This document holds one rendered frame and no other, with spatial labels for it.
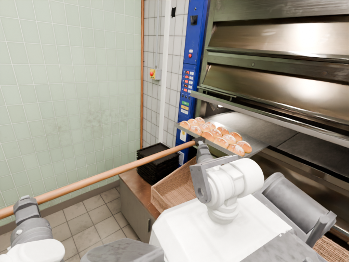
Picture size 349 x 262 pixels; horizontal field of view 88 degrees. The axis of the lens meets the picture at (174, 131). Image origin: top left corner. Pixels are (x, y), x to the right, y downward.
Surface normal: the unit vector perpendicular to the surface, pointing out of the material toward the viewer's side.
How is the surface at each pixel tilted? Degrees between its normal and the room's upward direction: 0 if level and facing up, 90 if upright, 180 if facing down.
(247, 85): 70
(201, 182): 90
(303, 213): 49
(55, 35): 90
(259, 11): 90
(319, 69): 90
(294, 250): 0
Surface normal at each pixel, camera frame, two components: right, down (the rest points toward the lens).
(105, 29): 0.65, 0.36
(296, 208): -0.50, -0.44
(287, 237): 0.08, -0.91
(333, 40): -0.69, -0.11
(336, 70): -0.76, 0.21
